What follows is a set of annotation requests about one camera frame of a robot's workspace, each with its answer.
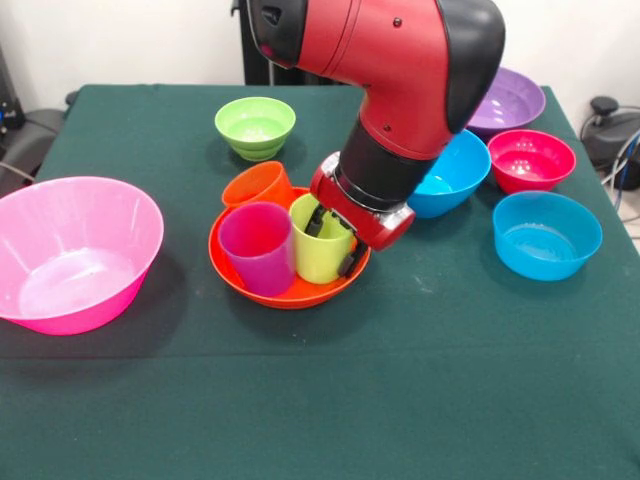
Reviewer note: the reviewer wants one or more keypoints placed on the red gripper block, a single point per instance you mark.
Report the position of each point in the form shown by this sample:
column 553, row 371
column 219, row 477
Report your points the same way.
column 372, row 227

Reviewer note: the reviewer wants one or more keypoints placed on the green cup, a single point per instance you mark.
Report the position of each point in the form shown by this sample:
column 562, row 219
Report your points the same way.
column 320, row 255

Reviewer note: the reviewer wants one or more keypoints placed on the orange bowl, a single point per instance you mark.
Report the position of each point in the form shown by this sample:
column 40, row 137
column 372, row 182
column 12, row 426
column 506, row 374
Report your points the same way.
column 305, row 295

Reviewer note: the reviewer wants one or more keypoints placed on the purple cup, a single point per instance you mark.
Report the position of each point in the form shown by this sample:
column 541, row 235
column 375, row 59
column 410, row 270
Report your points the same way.
column 260, row 255

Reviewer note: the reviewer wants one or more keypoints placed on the orange cup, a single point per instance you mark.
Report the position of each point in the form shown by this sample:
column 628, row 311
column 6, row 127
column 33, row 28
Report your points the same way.
column 260, row 185

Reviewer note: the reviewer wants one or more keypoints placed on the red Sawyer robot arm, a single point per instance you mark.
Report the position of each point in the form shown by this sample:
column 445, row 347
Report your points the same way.
column 400, row 80

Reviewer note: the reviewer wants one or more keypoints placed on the green bowl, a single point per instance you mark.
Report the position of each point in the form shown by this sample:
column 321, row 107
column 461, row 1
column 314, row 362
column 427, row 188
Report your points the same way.
column 255, row 135

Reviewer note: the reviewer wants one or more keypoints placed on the large blue bowl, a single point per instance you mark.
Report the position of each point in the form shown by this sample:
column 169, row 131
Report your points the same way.
column 455, row 175

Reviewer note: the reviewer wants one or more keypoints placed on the dark green table cloth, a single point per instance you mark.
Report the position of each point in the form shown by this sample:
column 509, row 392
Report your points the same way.
column 350, row 390

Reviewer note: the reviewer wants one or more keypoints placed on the small blue bowl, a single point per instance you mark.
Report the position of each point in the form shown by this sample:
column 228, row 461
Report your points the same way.
column 545, row 250

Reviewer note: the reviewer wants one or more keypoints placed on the small magenta bowl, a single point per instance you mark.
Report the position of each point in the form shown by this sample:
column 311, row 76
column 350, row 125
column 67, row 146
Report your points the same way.
column 532, row 165

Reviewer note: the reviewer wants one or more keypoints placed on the purple bowl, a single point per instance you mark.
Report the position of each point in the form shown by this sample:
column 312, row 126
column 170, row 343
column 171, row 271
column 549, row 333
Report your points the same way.
column 515, row 100

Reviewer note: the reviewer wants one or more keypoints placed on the large pink bowl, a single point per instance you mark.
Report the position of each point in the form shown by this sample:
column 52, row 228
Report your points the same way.
column 75, row 280

